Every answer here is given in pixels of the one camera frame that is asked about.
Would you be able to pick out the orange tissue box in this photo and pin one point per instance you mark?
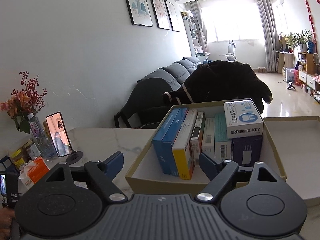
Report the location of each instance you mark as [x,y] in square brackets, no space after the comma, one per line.
[37,172]

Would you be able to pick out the framed pink floral print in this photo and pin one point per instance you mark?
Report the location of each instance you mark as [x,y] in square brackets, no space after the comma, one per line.
[160,11]

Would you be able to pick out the yellow lid jar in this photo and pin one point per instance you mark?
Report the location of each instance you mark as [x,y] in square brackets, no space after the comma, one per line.
[17,158]

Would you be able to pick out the small yellow toy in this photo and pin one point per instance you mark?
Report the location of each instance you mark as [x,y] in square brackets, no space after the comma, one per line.
[185,14]

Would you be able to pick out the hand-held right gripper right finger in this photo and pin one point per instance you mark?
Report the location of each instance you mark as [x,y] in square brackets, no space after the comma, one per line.
[207,165]

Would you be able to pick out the smartphone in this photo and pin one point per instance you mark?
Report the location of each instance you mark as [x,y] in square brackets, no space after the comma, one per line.
[58,135]

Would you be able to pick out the round black phone stand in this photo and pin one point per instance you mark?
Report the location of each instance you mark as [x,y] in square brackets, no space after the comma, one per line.
[75,158]

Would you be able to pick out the beige cardboard box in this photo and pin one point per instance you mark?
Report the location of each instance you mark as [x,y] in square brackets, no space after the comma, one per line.
[155,188]

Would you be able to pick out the person's left hand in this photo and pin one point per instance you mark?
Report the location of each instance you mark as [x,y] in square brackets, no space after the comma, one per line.
[5,218]

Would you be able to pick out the dark chair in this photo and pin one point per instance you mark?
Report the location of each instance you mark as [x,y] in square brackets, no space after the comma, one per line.
[142,97]

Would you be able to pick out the pale green medicine box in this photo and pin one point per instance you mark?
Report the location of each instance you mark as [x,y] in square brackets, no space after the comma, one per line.
[221,135]

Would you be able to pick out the white box with yellow end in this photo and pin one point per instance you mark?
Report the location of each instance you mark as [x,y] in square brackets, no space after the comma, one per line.
[181,165]

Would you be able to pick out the pink cloth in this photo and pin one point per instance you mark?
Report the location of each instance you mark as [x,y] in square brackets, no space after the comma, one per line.
[317,80]

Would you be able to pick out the grey curtain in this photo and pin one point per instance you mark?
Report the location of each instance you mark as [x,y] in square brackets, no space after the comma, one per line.
[266,32]
[198,27]

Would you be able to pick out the white office chair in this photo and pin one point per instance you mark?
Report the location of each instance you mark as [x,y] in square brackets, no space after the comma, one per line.
[231,50]

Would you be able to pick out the black mini tripod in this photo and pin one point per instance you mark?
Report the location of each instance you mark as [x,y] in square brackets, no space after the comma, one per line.
[291,85]

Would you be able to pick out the white box with blue circle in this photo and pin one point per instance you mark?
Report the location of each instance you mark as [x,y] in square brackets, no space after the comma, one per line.
[242,120]

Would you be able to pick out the glass vase with branches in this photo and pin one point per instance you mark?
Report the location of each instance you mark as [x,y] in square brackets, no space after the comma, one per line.
[41,137]

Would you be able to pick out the framed blue mountain print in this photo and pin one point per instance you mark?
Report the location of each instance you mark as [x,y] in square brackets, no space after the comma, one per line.
[138,3]

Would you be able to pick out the white box with black barcode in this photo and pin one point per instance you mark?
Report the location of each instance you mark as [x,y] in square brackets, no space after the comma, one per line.
[196,135]

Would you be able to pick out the white marble desktop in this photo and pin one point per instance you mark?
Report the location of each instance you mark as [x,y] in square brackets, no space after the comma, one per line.
[105,142]

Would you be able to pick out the potted green plant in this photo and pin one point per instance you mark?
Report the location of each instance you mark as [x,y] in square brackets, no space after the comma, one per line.
[301,40]

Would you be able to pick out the white low cabinet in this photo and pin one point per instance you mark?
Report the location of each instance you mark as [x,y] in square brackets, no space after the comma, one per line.
[310,81]

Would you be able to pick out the beige cardboard box lid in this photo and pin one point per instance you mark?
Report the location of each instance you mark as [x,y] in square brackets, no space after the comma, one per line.
[295,142]

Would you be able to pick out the small wooden stool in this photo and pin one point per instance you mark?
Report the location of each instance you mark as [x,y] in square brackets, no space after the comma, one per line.
[261,69]

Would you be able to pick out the blue figurine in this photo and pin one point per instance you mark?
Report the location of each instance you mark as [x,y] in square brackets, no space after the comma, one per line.
[311,47]

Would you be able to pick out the blue medicine box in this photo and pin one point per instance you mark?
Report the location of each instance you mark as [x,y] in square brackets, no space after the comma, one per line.
[171,152]
[157,152]

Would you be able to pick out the purple medicine box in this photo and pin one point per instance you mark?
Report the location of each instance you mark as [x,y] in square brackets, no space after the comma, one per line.
[247,150]

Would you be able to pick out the plain white medicine box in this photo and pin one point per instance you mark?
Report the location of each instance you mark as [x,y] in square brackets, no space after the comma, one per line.
[208,140]

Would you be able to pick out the wooden shelf unit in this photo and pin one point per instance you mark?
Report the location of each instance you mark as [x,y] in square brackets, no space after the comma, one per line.
[306,65]

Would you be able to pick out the black fuzzy jacket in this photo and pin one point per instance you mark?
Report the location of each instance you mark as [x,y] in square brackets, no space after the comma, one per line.
[220,82]

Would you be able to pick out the framed pale art print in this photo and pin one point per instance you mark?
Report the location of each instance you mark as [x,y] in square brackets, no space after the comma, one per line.
[172,16]

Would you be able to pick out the small wooden desk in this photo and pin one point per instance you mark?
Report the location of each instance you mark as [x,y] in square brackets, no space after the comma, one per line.
[285,60]

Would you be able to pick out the bright window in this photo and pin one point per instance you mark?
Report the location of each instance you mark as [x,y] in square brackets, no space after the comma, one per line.
[232,25]

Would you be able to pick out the tall white shelf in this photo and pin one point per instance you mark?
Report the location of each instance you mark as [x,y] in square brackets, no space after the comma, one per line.
[190,35]

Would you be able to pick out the red berry flower bouquet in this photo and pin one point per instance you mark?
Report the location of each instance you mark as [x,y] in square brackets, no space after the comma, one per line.
[22,100]

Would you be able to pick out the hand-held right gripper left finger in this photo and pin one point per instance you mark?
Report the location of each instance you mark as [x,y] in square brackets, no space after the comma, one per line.
[113,164]

